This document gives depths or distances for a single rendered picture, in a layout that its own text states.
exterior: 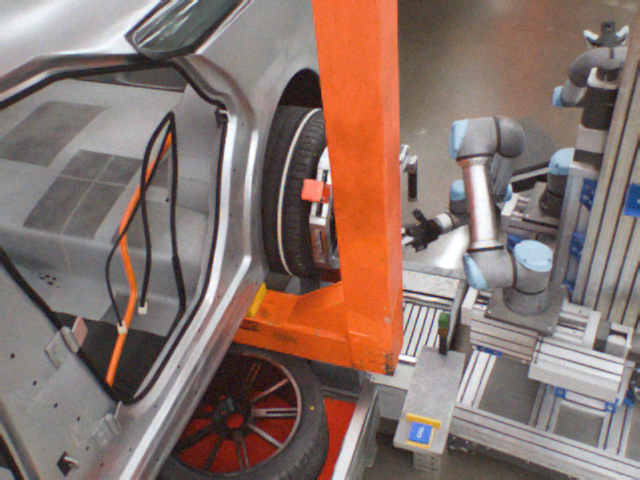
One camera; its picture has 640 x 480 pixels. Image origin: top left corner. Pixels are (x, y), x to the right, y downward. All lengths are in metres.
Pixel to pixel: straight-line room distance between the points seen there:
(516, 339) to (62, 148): 1.87
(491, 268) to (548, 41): 3.38
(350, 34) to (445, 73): 3.40
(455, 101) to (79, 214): 2.81
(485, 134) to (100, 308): 1.46
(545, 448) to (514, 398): 0.23
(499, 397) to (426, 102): 2.39
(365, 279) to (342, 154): 0.49
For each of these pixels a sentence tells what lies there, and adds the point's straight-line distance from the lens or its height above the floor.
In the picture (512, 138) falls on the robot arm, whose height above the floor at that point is 1.29.
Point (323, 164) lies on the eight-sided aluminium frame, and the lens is 2.58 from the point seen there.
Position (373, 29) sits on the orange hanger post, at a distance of 1.73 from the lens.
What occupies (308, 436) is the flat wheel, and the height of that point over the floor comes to 0.50.
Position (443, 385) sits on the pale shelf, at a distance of 2.73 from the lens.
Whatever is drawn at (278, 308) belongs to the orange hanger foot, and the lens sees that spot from 2.69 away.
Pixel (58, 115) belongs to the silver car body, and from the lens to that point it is 3.31.
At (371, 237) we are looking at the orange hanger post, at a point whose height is 1.21.
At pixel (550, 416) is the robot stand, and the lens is 2.99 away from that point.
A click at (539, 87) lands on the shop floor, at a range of 5.02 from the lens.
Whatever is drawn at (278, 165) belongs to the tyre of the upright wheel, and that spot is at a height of 1.13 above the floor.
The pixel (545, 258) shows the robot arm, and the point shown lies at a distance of 2.34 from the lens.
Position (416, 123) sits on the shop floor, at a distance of 4.66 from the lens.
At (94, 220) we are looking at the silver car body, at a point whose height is 1.02.
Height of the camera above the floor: 2.70
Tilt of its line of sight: 44 degrees down
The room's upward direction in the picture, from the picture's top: 8 degrees counter-clockwise
